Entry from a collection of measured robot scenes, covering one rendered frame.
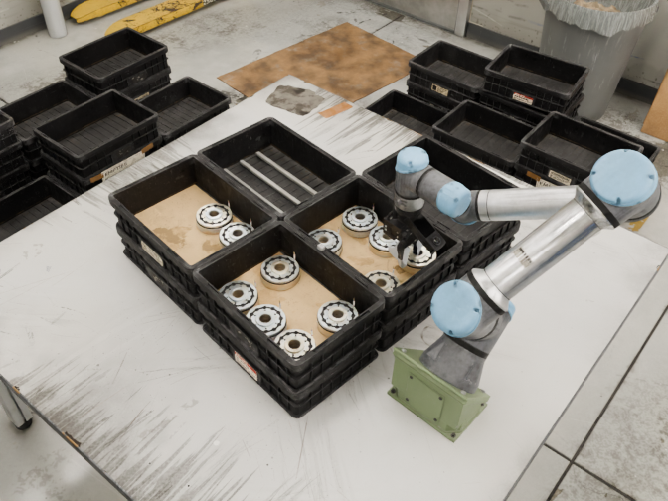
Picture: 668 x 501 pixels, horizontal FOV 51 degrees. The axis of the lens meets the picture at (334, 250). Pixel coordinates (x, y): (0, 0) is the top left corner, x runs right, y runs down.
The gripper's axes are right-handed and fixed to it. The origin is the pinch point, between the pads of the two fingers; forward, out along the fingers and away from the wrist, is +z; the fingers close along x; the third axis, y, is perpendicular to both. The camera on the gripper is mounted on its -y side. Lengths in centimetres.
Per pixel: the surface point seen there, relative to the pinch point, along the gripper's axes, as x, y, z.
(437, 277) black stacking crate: -2.9, -7.5, 2.9
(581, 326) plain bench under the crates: -29, -39, 19
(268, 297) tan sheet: 33.9, 18.8, 2.2
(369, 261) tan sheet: 5.2, 10.1, 4.0
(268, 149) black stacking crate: -8, 68, 5
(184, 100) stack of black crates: -40, 173, 52
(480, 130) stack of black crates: -125, 63, 57
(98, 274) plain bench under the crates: 58, 69, 14
